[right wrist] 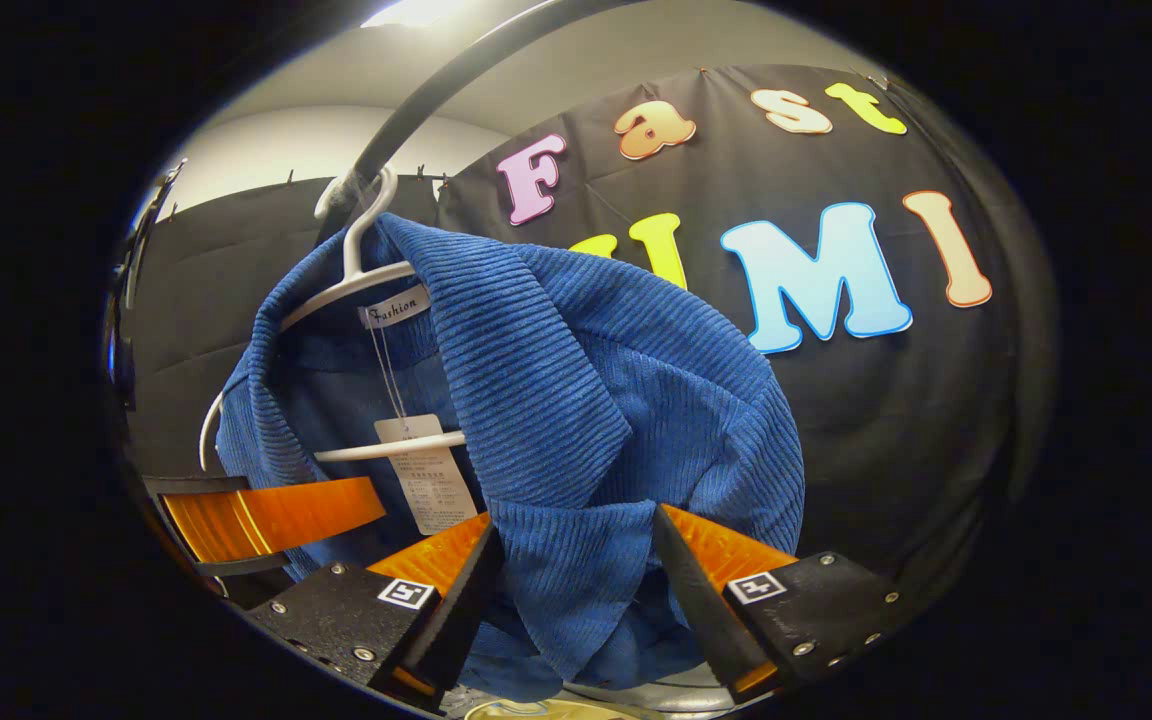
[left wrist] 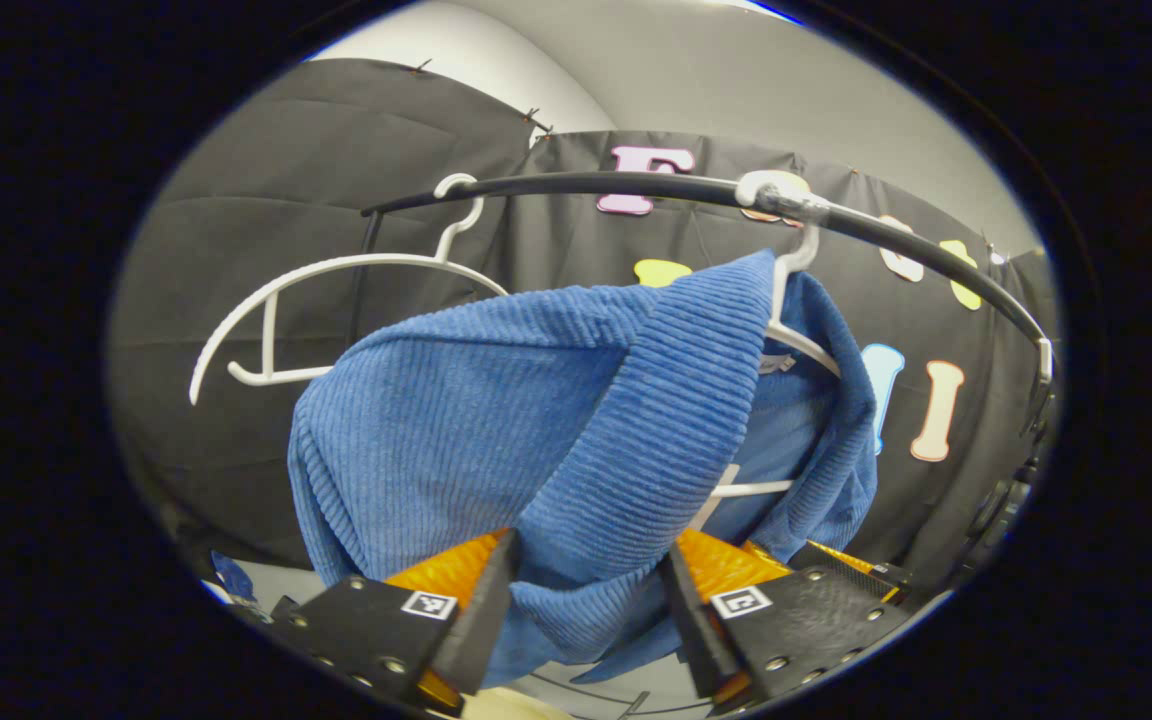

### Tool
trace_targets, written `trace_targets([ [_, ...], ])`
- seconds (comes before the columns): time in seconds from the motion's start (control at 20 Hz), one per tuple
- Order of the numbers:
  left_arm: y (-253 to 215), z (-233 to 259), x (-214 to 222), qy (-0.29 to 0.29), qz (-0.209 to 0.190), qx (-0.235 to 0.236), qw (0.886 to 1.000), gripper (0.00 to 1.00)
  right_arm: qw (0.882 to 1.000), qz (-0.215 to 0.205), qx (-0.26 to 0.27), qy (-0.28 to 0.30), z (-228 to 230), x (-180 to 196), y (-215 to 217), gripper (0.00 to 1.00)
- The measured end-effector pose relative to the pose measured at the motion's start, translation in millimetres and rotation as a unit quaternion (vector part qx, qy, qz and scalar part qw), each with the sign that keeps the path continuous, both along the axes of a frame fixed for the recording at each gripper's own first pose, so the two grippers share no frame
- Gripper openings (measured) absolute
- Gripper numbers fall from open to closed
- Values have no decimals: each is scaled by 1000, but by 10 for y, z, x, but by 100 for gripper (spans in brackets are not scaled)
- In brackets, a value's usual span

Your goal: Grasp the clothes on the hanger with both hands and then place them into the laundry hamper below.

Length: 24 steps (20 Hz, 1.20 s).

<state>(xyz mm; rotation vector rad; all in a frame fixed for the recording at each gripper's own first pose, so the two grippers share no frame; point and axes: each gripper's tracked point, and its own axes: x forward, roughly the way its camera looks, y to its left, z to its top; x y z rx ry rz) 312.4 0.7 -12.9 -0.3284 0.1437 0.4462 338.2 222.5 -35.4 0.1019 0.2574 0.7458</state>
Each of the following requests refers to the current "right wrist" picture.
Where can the black clothes rack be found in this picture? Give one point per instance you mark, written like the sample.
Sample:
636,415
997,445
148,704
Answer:
436,90

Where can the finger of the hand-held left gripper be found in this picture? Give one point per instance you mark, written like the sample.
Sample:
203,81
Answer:
266,520

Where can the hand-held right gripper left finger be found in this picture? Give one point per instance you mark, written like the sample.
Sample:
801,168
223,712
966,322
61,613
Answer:
461,610

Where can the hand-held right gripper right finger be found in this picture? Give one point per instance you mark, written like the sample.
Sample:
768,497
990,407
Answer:
696,600

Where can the black backdrop cloth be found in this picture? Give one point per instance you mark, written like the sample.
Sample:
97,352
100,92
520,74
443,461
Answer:
886,420

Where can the white plastic hanger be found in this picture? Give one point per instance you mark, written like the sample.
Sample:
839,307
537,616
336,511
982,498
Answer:
351,250

